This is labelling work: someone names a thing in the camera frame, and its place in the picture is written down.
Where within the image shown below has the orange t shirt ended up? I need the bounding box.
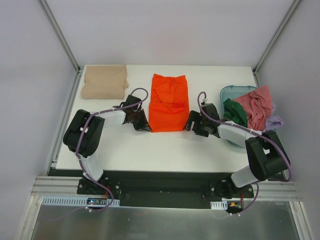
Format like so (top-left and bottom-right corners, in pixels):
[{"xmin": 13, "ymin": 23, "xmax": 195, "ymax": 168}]
[{"xmin": 148, "ymin": 74, "xmax": 190, "ymax": 133}]

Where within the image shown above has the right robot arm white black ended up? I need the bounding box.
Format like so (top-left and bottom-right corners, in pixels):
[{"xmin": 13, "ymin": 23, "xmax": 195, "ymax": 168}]
[{"xmin": 184, "ymin": 103, "xmax": 291, "ymax": 198}]

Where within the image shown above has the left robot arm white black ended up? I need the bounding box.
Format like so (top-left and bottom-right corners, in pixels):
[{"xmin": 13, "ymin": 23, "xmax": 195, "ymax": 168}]
[{"xmin": 63, "ymin": 94, "xmax": 152, "ymax": 195}]

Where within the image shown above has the green t shirt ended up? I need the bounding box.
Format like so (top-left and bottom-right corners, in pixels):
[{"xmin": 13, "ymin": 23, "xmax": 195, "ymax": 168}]
[{"xmin": 223, "ymin": 98, "xmax": 248, "ymax": 128}]

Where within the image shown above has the teal plastic basket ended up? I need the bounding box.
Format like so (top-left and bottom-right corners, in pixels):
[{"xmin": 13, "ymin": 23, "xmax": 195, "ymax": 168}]
[{"xmin": 219, "ymin": 85, "xmax": 278, "ymax": 148}]

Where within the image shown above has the folded beige t shirt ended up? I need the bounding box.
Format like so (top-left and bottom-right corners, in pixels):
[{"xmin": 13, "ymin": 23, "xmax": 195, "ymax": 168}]
[{"xmin": 80, "ymin": 65, "xmax": 129, "ymax": 100}]

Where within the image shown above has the pink t shirt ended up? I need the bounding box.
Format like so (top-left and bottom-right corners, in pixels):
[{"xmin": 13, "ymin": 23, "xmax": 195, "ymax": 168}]
[{"xmin": 234, "ymin": 85, "xmax": 273, "ymax": 132}]

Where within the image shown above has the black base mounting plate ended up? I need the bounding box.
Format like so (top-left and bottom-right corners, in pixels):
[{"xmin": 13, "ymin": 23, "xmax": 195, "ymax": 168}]
[{"xmin": 47, "ymin": 168, "xmax": 286, "ymax": 209}]

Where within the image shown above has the lavender t shirt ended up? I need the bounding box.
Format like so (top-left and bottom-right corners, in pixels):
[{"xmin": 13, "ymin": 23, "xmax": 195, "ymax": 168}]
[{"xmin": 263, "ymin": 103, "xmax": 285, "ymax": 132}]

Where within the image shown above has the left aluminium frame post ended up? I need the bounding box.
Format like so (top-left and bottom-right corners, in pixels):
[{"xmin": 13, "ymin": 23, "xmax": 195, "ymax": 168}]
[{"xmin": 37, "ymin": 0, "xmax": 84, "ymax": 74}]

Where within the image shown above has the right white cable duct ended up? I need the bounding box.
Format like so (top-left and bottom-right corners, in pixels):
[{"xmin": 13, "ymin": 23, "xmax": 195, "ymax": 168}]
[{"xmin": 210, "ymin": 200, "xmax": 228, "ymax": 211}]

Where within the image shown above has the front aluminium frame rail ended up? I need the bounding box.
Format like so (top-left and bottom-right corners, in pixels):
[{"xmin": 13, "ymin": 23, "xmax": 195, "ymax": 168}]
[{"xmin": 31, "ymin": 176, "xmax": 303, "ymax": 202}]

